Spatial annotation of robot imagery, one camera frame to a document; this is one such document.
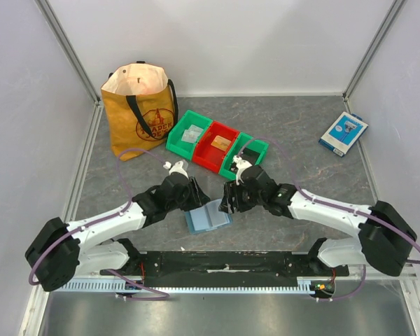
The silver card in bin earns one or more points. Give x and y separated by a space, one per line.
194 132

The left green plastic bin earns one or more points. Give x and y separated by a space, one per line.
174 142

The upper black card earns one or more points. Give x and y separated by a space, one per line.
249 155

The blue razor box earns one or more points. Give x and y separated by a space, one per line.
343 133

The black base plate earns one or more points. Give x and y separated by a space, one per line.
226 268

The green plastic bin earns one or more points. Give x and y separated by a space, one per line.
174 142
228 168

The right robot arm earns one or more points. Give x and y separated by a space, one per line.
378 235

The brown Trader Joe's paper bag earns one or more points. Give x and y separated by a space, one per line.
141 108

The blue leather card holder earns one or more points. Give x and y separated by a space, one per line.
207 218

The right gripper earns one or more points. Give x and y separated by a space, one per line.
231 195

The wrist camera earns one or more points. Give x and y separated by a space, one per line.
179 167
241 166

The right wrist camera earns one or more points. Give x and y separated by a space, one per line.
241 166

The right green plastic bin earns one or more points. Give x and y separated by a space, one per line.
228 168

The red plastic bin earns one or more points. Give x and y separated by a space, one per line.
206 155

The gold card in bin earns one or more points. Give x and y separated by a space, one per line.
221 143

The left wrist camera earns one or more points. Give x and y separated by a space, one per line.
179 167

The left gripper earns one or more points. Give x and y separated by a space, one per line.
197 196

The silver credit card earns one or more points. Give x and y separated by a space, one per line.
185 138

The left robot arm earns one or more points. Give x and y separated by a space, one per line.
62 250

